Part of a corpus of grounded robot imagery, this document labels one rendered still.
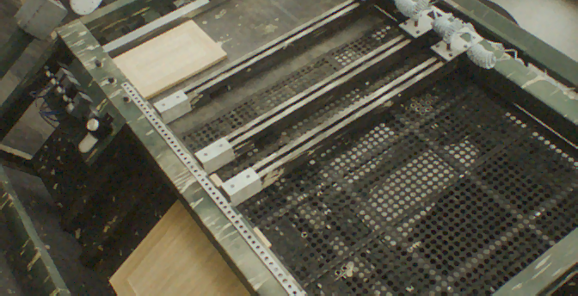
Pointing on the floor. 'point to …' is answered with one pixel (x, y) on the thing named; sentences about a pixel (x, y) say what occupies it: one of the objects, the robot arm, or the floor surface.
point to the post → (13, 50)
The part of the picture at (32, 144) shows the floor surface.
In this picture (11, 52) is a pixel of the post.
